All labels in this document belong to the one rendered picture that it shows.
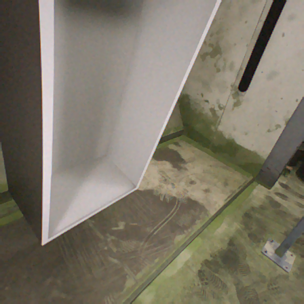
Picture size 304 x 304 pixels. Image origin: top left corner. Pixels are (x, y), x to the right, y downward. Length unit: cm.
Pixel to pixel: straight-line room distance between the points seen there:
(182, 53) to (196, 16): 13
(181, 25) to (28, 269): 151
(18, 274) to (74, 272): 29
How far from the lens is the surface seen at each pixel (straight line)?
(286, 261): 212
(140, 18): 114
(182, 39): 99
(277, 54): 248
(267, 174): 270
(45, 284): 156
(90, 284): 152
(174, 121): 290
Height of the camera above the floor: 141
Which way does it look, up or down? 32 degrees down
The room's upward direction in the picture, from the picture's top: 12 degrees clockwise
